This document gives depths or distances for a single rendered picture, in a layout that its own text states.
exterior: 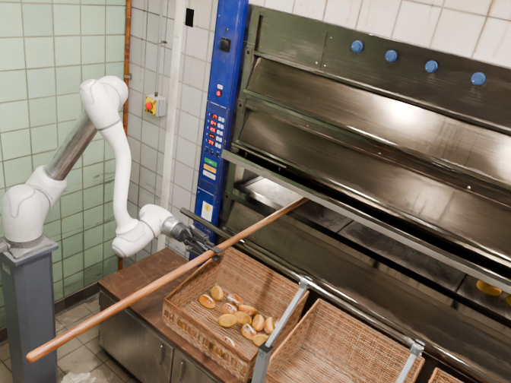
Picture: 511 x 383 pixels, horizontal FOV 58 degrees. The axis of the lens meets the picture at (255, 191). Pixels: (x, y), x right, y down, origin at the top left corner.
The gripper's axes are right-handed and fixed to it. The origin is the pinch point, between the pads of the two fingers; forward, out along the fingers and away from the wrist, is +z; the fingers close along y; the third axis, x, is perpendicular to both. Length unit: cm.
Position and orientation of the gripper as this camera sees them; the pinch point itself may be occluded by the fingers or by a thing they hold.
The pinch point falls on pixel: (213, 251)
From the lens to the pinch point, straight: 193.6
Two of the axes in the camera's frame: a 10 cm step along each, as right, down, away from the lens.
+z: 7.9, 3.9, -4.7
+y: -1.6, 8.8, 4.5
